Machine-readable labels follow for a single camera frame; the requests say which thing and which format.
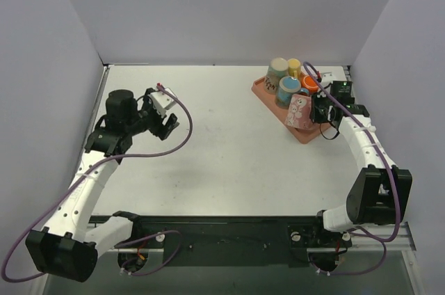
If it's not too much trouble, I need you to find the pink floral mug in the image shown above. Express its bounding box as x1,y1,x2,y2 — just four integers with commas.
284,94,314,131

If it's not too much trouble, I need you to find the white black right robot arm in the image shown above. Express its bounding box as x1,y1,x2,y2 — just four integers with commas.
310,81,412,246

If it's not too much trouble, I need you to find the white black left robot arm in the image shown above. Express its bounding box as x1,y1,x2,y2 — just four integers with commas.
25,86,179,282

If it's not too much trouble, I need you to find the orange mug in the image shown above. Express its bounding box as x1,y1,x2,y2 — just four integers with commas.
301,75,319,95

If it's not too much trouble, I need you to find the blue butterfly mug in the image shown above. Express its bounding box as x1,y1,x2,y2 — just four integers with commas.
275,76,309,109

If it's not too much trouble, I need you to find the yellow mug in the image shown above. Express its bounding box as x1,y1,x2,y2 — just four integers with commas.
287,58,301,79

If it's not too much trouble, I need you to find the seashell coral mug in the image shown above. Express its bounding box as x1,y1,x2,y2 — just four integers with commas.
264,58,289,95

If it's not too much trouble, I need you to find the pink plastic tray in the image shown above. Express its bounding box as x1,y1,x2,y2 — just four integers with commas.
251,77,331,144

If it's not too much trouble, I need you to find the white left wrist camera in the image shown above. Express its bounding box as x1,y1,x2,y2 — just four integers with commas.
149,90,176,117

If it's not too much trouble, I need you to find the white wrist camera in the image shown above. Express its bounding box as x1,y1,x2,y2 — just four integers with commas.
319,72,337,88
149,90,176,117

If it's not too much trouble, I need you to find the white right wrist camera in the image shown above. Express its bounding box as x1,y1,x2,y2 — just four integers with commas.
319,72,337,88

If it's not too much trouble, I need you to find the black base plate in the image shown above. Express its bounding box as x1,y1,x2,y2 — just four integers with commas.
118,216,352,274

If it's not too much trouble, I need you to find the aluminium rail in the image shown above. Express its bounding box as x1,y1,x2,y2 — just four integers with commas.
83,220,416,253

